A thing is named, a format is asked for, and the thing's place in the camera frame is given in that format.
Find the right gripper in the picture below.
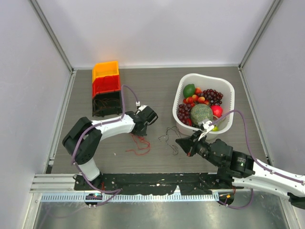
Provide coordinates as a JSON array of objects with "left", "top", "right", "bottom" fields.
[{"left": 175, "top": 130, "right": 222, "bottom": 168}]

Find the thin black cable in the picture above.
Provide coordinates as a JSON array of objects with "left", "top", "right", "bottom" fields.
[{"left": 157, "top": 126, "right": 182, "bottom": 156}]

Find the brown cable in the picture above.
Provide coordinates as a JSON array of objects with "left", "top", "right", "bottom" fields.
[{"left": 93, "top": 97, "right": 121, "bottom": 115}]

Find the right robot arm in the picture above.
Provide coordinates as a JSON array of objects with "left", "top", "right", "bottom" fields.
[{"left": 176, "top": 131, "right": 305, "bottom": 209}]

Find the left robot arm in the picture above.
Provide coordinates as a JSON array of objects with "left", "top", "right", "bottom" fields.
[{"left": 62, "top": 105, "right": 158, "bottom": 190}]

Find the red grape bunch front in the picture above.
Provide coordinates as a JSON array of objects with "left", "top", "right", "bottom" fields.
[{"left": 177, "top": 104, "right": 192, "bottom": 126}]

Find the green netted melon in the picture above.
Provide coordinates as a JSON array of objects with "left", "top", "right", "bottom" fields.
[{"left": 190, "top": 104, "right": 214, "bottom": 126}]

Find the black plastic bin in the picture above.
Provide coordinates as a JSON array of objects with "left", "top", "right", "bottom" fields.
[{"left": 92, "top": 91, "right": 122, "bottom": 117}]

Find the white fruit basket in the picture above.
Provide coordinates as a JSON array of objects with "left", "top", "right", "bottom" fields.
[{"left": 172, "top": 73, "right": 235, "bottom": 135}]

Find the red apple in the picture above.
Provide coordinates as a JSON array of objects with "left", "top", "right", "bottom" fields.
[{"left": 210, "top": 105, "right": 223, "bottom": 118}]

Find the red plastic bin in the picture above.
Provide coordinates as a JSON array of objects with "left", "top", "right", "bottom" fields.
[{"left": 92, "top": 75, "right": 121, "bottom": 98}]

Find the green lime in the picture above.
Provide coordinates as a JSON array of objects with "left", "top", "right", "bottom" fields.
[{"left": 183, "top": 83, "right": 195, "bottom": 98}]

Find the dark red grape bunch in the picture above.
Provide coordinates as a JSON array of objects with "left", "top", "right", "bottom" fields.
[{"left": 198, "top": 89, "right": 224, "bottom": 105}]

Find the yellow plastic bin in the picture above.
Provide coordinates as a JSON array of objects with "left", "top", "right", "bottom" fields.
[{"left": 92, "top": 61, "right": 119, "bottom": 82}]

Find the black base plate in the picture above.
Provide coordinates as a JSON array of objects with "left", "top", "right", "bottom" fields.
[{"left": 73, "top": 173, "right": 234, "bottom": 196}]

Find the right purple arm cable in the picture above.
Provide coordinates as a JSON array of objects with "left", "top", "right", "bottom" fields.
[{"left": 209, "top": 109, "right": 305, "bottom": 209}]

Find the white slotted cable duct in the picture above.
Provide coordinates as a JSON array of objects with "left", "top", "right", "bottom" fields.
[{"left": 41, "top": 192, "right": 219, "bottom": 203}]

